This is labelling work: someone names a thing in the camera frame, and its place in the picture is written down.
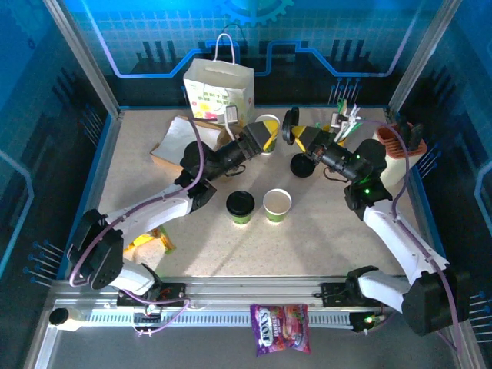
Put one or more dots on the beige holder with orange top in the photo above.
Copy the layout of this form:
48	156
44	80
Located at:
399	169

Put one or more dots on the aluminium frame post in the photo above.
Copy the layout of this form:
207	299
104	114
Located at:
77	50
421	50

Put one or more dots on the floral paper gift bag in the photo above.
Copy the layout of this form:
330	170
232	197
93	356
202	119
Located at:
219	84

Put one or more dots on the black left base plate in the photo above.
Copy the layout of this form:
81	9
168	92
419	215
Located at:
175	293

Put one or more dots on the green paper coffee cup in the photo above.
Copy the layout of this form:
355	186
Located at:
276	203
240	219

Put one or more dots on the white bottle black cap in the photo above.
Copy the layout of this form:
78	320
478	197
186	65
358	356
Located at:
58	316

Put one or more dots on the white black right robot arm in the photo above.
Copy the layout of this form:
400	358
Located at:
399	234

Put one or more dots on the black plastic cup lid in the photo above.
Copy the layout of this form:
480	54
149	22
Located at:
289	127
240	201

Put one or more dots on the yellow straw holder cup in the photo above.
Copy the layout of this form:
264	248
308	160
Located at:
341	141

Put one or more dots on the yellow snack packet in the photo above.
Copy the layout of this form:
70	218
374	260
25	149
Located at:
140	241

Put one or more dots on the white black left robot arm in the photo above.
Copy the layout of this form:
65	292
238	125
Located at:
153	209

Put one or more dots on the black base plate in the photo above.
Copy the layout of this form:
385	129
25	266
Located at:
330	295
175	293

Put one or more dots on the small controller board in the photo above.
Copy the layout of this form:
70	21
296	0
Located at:
150	309
369	320

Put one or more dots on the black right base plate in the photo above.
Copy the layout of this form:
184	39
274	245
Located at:
330	295

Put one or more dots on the purple Fox's candy bag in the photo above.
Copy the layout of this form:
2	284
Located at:
278	328

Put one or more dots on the flat white paper bag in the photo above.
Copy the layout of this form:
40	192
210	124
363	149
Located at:
177	134

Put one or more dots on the stack of green paper cups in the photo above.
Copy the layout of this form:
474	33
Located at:
271	149

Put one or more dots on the green paper straw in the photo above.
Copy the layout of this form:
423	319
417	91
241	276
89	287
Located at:
340	104

